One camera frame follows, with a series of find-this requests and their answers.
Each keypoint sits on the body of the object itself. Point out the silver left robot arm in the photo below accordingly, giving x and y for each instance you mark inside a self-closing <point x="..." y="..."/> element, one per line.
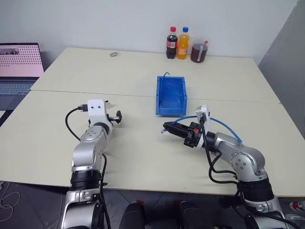
<point x="87" y="152"/>

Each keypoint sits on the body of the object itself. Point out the dark rounded shape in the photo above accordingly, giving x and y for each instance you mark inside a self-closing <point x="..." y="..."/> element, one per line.
<point x="133" y="215"/>
<point x="189" y="214"/>

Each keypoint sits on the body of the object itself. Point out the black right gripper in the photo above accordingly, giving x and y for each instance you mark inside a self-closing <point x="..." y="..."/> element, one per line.
<point x="192" y="136"/>

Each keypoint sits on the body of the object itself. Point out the blue plastic bin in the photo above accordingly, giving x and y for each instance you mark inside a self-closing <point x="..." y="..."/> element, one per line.
<point x="171" y="107"/>

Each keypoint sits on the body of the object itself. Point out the open laptop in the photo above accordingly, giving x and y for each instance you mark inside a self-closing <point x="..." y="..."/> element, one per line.
<point x="17" y="62"/>

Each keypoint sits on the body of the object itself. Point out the jar of dark red liquid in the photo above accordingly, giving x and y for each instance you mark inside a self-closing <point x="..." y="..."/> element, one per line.
<point x="199" y="53"/>

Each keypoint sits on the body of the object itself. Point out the clear tape roll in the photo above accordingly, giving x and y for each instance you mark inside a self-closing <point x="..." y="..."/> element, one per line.
<point x="114" y="54"/>

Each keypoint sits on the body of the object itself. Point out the white red green can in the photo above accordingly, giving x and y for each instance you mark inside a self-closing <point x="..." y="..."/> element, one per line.
<point x="297" y="205"/>

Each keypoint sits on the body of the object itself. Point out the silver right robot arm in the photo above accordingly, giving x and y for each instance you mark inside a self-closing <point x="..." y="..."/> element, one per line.
<point x="245" y="158"/>

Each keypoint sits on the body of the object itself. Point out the orange soda bottle blue cap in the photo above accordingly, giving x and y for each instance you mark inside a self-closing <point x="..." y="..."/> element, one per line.
<point x="182" y="46"/>

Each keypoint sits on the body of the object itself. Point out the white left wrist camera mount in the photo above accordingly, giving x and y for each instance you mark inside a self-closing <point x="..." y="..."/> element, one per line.
<point x="96" y="111"/>

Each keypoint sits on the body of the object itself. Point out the cola bottle red cap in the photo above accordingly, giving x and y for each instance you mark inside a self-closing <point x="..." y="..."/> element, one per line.
<point x="171" y="45"/>

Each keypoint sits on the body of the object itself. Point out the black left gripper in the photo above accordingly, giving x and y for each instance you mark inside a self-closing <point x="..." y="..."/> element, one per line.
<point x="110" y="117"/>

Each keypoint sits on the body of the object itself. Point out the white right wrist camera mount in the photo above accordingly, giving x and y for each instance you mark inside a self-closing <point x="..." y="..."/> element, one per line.
<point x="202" y="110"/>

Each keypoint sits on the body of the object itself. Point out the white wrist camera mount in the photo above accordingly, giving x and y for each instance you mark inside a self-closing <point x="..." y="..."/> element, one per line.
<point x="202" y="110"/>
<point x="96" y="111"/>

